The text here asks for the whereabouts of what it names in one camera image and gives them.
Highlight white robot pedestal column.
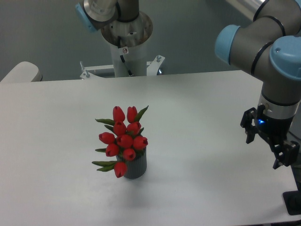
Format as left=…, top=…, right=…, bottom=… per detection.
left=101, top=11, right=153, bottom=77

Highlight white pedestal base frame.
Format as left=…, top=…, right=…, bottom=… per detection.
left=79, top=55, right=165, bottom=80

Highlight red tulip bouquet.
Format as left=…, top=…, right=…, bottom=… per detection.
left=92, top=106, right=148, bottom=172

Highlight white chair armrest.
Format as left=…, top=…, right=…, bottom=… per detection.
left=1, top=61, right=43, bottom=84

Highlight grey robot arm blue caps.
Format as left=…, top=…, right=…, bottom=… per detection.
left=75, top=0, right=301, bottom=169

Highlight dark grey ribbed vase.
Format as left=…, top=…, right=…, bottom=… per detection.
left=113, top=148, right=147, bottom=179

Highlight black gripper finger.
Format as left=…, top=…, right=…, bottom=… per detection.
left=240, top=107, right=258, bottom=144
left=264, top=136, right=300, bottom=169

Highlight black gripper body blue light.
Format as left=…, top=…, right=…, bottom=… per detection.
left=254, top=105, right=293, bottom=143

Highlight black cable on pedestal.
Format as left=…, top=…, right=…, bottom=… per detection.
left=117, top=35, right=134, bottom=77

